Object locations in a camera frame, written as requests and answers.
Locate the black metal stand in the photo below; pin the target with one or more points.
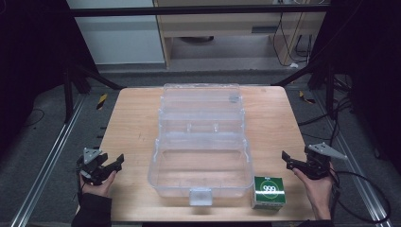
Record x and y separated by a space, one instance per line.
78 82
318 75

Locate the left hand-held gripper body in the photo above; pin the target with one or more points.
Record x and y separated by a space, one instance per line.
91 167

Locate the person's left hand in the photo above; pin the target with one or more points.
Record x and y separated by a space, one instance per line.
100 188

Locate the black horizontal bar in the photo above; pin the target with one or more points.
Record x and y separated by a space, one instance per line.
195 10

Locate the yellow black tape strip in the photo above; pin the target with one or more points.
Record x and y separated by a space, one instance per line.
306 98
101 101

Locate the aluminium floor rail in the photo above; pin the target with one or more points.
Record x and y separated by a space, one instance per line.
353 164
47 160

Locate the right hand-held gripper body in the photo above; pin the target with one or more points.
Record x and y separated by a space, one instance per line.
318 164

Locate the light wooden desk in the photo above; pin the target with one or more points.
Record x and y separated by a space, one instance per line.
227 25

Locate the person's right hand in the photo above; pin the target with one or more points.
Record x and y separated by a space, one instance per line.
317 192

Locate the white cabinet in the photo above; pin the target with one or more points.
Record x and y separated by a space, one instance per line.
119 34

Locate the green cardboard box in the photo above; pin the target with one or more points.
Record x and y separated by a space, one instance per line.
268 192

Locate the dark curtain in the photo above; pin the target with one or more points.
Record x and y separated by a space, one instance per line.
31 53
372 63

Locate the clear plastic storage box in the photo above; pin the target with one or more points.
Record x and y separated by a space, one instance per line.
200 142

